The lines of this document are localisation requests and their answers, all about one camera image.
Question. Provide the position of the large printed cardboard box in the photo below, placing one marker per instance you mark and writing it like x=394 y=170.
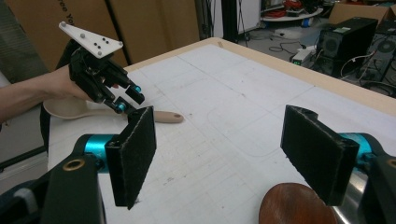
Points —
x=40 y=28

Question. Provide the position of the gray corrugated panel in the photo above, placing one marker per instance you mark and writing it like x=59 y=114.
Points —
x=15 y=53

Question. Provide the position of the large plain cardboard box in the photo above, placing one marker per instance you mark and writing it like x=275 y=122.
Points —
x=155 y=28

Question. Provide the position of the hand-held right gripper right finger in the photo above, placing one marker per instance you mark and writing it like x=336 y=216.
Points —
x=317 y=155

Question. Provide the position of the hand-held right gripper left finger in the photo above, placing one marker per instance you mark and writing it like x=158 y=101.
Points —
x=132 y=155

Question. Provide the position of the beige tape piece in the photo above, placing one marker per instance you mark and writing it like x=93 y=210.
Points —
x=220 y=44

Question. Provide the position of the black computer tower green label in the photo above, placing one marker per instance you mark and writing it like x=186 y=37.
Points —
x=342 y=40

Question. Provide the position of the dark brown wooden spoon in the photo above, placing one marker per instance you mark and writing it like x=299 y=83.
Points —
x=295 y=205

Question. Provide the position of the light wooden spoon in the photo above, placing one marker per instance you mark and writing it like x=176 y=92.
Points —
x=67 y=109

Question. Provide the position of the white round table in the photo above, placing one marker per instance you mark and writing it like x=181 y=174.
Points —
x=289 y=17

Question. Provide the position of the white power adapter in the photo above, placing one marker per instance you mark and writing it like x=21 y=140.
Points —
x=302 y=56

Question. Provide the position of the small brown cardboard box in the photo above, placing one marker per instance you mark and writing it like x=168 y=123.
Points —
x=355 y=11

